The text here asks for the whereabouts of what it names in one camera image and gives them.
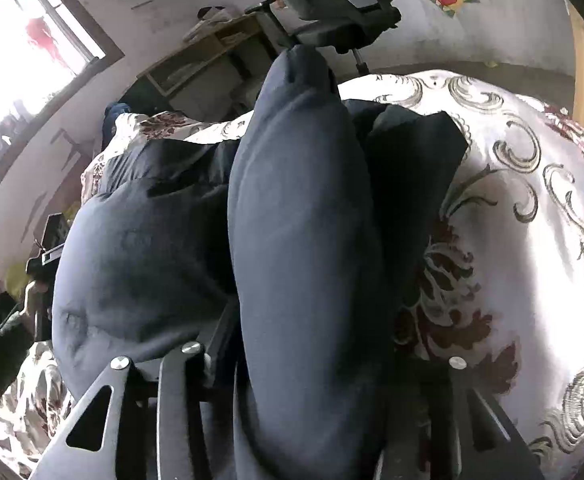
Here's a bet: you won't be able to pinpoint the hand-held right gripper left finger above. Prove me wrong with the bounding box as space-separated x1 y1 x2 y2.
32 300 243 480

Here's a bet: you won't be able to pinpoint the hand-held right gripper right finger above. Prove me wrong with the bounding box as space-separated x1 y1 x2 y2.
374 355 546 480

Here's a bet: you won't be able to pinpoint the dark navy padded jacket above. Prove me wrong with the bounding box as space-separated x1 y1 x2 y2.
52 45 470 480

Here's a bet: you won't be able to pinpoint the person's left hand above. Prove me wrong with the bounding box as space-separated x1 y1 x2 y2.
24 280 48 333

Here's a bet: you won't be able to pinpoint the dark blue cloth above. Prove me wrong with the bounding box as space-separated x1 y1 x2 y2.
102 101 133 152

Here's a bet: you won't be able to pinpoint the floral patterned bed blanket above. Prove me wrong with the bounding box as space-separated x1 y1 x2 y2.
0 71 584 480

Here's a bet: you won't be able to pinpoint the window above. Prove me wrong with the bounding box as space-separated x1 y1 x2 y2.
0 0 125 176

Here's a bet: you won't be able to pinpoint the red window decoration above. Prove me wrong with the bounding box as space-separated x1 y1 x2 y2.
26 17 68 67

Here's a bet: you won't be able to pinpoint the wooden desk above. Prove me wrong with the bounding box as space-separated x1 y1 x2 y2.
136 10 283 121

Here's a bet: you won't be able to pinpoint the white papers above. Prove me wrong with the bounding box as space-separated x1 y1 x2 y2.
182 10 240 43

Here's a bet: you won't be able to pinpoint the black office chair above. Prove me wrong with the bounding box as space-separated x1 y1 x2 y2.
244 0 403 78

